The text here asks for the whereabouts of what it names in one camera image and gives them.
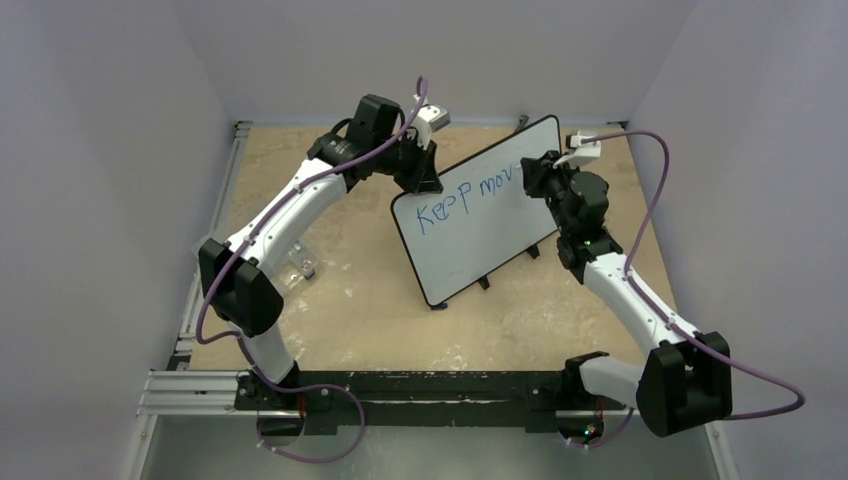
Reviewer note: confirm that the white whiteboard black frame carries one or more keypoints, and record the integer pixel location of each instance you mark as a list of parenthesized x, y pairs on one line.
[(481, 220)]

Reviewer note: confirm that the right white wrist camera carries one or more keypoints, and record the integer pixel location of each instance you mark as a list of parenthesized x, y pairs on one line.
[(581, 148)]

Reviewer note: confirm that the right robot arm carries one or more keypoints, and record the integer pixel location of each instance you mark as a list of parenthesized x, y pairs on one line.
[(684, 382)]

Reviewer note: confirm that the clear plastic bag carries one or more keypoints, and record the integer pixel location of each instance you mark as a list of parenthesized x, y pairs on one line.
[(283, 265)]

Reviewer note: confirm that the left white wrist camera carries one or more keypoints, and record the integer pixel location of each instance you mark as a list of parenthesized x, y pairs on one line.
[(430, 119)]

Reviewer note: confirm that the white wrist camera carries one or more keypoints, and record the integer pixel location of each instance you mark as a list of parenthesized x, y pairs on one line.
[(581, 148), (430, 119)]

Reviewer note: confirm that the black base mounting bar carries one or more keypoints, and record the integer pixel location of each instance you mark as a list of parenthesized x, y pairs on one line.
[(319, 402)]

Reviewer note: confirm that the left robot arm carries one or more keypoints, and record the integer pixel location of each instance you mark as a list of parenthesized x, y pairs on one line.
[(236, 274)]

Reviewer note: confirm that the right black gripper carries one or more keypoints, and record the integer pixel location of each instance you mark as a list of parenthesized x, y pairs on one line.
[(538, 175)]

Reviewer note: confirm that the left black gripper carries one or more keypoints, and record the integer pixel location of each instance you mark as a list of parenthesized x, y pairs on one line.
[(423, 177)]

